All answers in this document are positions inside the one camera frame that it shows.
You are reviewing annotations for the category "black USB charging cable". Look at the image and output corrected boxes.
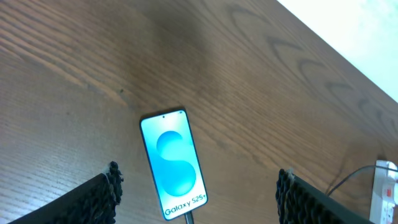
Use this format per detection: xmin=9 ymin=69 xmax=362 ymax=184
xmin=183 ymin=164 xmax=398 ymax=224

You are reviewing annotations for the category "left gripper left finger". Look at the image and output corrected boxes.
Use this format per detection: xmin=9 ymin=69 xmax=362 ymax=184
xmin=11 ymin=161 xmax=124 ymax=224

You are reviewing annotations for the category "white power strip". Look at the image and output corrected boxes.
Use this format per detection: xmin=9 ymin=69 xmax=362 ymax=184
xmin=369 ymin=160 xmax=397 ymax=224

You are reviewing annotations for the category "blue Galaxy smartphone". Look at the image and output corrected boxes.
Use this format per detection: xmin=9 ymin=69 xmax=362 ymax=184
xmin=139 ymin=106 xmax=208 ymax=224

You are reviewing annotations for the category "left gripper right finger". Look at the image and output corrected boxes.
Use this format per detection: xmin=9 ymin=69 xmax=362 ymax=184
xmin=275 ymin=169 xmax=372 ymax=224

